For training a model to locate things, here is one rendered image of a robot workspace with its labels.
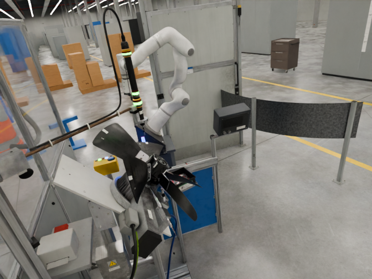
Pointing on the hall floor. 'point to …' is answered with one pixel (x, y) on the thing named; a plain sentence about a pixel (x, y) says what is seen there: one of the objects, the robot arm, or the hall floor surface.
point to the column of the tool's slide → (20, 244)
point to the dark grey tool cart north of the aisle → (284, 53)
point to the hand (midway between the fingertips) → (132, 98)
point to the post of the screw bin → (179, 230)
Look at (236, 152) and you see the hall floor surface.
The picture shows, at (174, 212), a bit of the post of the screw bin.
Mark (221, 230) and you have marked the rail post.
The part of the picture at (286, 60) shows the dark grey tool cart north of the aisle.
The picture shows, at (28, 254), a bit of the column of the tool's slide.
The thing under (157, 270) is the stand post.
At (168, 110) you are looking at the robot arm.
